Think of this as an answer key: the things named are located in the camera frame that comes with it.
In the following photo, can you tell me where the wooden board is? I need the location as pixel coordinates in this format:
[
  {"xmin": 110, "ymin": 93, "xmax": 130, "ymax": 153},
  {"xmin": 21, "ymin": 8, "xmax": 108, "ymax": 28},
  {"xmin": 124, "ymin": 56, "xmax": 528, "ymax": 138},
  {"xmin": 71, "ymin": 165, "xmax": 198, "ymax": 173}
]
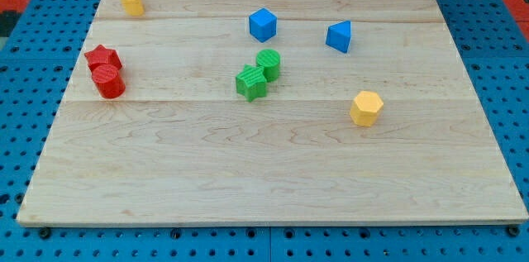
[{"xmin": 17, "ymin": 0, "xmax": 528, "ymax": 227}]

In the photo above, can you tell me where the yellow heart block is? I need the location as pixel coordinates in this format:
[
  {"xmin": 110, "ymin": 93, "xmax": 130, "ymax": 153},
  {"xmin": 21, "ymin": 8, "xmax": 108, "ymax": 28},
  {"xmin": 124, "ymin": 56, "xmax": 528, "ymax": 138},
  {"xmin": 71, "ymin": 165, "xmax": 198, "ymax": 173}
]
[{"xmin": 120, "ymin": 0, "xmax": 145, "ymax": 17}]

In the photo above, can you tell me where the yellow hexagon block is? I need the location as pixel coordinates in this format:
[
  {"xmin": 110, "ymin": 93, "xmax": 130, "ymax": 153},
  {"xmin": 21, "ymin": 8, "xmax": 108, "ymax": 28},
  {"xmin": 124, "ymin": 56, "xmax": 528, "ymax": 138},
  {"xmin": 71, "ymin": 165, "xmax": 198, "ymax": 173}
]
[{"xmin": 350, "ymin": 91, "xmax": 384, "ymax": 126}]

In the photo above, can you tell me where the red star block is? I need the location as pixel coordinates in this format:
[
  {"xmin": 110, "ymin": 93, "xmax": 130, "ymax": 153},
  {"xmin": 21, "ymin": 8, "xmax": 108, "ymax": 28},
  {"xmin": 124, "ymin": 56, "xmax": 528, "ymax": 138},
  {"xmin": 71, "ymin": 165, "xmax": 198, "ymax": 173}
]
[{"xmin": 83, "ymin": 45, "xmax": 122, "ymax": 72}]

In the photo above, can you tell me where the green cylinder block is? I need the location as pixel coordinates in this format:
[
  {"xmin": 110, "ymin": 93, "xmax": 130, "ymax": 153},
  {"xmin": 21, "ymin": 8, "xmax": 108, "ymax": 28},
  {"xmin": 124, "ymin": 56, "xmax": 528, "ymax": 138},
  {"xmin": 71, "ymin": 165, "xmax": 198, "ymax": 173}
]
[{"xmin": 255, "ymin": 49, "xmax": 281, "ymax": 82}]

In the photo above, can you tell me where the red cylinder block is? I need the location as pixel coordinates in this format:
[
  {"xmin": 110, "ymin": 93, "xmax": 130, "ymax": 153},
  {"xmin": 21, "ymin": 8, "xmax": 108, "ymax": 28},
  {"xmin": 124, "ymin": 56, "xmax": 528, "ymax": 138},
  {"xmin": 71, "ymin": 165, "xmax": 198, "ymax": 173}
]
[{"xmin": 92, "ymin": 64, "xmax": 126, "ymax": 99}]

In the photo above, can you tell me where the blue cube block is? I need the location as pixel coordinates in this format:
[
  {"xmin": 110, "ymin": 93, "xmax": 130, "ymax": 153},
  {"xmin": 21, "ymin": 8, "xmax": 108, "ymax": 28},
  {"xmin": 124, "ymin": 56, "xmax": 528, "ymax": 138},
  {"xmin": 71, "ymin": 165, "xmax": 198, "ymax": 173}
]
[{"xmin": 249, "ymin": 7, "xmax": 277, "ymax": 42}]

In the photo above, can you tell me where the green star block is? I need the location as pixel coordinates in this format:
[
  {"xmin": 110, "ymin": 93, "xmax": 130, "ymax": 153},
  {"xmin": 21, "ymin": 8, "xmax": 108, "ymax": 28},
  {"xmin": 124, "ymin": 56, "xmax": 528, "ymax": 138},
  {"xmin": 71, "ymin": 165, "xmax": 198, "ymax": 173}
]
[{"xmin": 236, "ymin": 64, "xmax": 267, "ymax": 102}]

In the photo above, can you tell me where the blue triangle block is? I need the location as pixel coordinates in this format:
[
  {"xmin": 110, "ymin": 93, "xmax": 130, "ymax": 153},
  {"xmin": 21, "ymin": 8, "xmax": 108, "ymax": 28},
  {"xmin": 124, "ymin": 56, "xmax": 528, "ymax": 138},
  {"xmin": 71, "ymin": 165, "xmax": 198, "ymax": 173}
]
[{"xmin": 326, "ymin": 21, "xmax": 351, "ymax": 54}]

